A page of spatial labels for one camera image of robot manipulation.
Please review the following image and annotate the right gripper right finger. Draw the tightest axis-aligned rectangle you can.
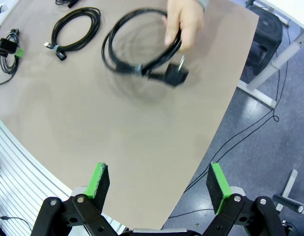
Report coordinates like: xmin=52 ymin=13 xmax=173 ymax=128
xmin=202 ymin=162 xmax=287 ymax=236

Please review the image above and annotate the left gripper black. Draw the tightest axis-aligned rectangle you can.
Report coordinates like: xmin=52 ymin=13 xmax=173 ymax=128
xmin=0 ymin=38 xmax=25 ymax=59

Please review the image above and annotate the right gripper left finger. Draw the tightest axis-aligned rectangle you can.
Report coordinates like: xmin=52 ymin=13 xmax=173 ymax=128
xmin=31 ymin=162 xmax=120 ymax=236

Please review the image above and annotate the thin black cable bundle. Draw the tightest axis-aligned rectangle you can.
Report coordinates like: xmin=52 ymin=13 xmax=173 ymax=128
xmin=0 ymin=29 xmax=21 ymax=87

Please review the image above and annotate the black USB cable grey tie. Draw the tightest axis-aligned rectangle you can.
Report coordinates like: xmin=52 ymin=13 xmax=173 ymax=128
xmin=43 ymin=7 xmax=101 ymax=61

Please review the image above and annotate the black power cable with plug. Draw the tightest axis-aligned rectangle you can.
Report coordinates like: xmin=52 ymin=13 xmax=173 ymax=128
xmin=101 ymin=8 xmax=189 ymax=88

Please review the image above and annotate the person's left hand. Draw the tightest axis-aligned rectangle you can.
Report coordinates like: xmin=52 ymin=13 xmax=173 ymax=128
xmin=165 ymin=0 xmax=205 ymax=53

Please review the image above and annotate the white stand foot black cap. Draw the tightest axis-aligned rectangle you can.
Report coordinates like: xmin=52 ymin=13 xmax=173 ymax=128
xmin=273 ymin=169 xmax=304 ymax=214

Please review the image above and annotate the black floor cable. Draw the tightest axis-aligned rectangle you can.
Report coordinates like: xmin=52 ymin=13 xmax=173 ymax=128
xmin=167 ymin=14 xmax=294 ymax=219

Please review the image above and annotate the small black coiled cable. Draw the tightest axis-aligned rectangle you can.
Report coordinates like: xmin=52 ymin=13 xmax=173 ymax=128
xmin=55 ymin=0 xmax=80 ymax=8

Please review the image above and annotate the aluminium slatted table frame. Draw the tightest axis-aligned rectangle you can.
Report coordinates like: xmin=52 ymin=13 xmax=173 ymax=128
xmin=0 ymin=113 xmax=123 ymax=232

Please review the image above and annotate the black robot supply cable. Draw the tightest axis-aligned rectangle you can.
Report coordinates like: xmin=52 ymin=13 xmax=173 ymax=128
xmin=0 ymin=195 xmax=32 ymax=233

